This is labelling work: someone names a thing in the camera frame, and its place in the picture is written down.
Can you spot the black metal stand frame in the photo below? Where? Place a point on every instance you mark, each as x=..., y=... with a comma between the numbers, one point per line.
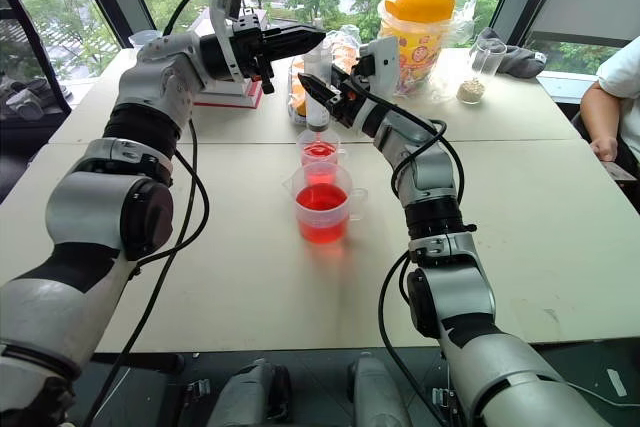
x=31, y=42

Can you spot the white paper tag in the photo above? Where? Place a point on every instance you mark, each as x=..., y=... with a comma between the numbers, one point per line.
x=617, y=382

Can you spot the small clear measuring cup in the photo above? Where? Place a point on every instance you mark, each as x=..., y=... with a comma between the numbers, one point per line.
x=320, y=152

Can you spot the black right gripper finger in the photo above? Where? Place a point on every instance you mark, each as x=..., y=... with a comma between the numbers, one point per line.
x=340, y=76
x=317, y=89

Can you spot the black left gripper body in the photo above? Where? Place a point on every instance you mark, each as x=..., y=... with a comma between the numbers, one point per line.
x=247, y=44

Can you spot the yellow-lidded printed plastic jar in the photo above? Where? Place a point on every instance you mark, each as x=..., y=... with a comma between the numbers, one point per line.
x=415, y=62

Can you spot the person's white shirt torso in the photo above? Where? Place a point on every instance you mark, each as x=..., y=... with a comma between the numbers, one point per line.
x=622, y=69

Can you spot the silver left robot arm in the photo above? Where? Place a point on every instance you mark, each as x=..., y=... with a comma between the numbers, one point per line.
x=90, y=197

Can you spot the glass tumbler with grains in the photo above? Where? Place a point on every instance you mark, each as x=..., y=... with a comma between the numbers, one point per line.
x=472, y=89

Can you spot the grey crumpled cloth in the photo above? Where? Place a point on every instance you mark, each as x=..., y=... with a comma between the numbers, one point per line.
x=520, y=62

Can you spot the plastic bag of orange snacks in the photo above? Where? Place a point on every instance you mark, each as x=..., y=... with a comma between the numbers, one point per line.
x=299, y=97

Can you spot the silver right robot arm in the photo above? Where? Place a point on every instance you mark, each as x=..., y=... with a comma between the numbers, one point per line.
x=450, y=292

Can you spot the grey rounded housing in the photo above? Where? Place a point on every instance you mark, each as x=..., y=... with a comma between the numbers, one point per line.
x=247, y=394
x=377, y=392

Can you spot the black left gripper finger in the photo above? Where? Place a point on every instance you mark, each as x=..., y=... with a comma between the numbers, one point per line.
x=292, y=48
x=295, y=33

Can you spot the large clear measuring cup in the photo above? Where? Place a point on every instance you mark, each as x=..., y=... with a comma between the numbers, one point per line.
x=322, y=212

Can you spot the person's bare forearm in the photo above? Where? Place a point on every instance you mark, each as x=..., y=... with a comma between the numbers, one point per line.
x=597, y=112

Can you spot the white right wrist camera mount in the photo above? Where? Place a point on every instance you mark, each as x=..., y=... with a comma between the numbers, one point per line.
x=382, y=59

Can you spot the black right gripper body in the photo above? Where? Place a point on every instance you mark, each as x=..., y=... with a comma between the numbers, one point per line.
x=350, y=107

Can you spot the person's bare hand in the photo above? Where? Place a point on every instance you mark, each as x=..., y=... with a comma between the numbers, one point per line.
x=606, y=148

